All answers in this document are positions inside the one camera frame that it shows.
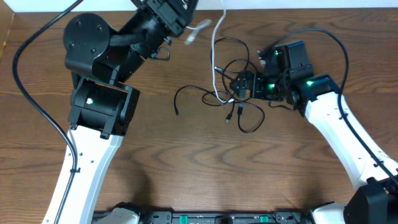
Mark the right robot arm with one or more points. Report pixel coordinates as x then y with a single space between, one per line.
289 76

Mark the brown cardboard box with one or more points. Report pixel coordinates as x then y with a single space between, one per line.
6 20

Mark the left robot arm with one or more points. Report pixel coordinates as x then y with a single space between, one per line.
101 60

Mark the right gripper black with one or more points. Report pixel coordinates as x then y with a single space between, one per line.
244 77

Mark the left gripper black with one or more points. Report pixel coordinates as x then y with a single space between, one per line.
173 16

